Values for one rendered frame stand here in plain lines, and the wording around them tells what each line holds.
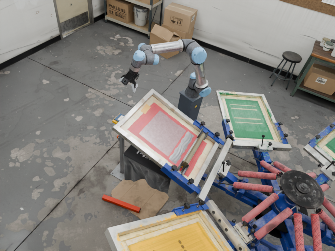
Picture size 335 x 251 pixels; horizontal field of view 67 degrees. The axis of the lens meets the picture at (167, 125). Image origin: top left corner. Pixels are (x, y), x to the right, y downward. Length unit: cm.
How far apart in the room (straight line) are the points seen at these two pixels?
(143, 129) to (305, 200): 127
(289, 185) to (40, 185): 263
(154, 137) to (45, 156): 189
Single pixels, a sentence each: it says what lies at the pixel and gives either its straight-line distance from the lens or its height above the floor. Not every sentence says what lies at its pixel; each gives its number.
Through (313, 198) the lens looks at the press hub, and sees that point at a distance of 204.
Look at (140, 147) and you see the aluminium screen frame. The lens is 192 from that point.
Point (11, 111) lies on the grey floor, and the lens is 431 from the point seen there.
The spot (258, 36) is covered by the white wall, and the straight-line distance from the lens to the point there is 557.
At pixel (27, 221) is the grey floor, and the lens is 319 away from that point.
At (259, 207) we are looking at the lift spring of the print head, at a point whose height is 118.
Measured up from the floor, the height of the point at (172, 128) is 119.
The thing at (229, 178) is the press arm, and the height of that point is 107.
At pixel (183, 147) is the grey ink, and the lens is 211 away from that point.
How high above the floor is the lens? 276
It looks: 46 degrees down
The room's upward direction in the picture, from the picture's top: 10 degrees clockwise
